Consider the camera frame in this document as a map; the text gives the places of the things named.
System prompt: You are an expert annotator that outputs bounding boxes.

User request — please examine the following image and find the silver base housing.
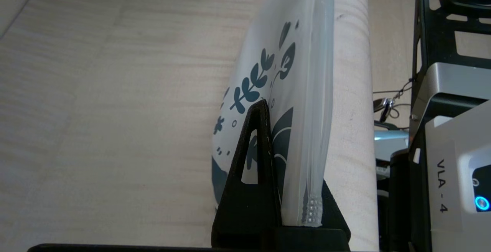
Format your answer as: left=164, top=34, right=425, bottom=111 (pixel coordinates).
left=374, top=128, right=410, bottom=180

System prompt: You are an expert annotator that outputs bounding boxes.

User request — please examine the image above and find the thin floor cable bundle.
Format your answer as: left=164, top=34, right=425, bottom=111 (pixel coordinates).
left=372, top=76, right=419, bottom=125

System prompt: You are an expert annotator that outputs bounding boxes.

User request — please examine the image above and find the white horse-print zipper pouch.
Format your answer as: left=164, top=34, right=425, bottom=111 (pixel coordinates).
left=211, top=0, right=335, bottom=228

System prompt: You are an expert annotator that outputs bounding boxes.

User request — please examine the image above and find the silver robot base box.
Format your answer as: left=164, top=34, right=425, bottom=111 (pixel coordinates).
left=409, top=62, right=491, bottom=123

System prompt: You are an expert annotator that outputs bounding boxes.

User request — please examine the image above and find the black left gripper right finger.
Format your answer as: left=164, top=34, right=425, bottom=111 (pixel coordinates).
left=269, top=180, right=351, bottom=249

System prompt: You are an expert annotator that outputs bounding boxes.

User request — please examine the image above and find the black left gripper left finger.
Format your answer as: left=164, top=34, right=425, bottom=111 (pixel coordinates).
left=211, top=98, right=285, bottom=249

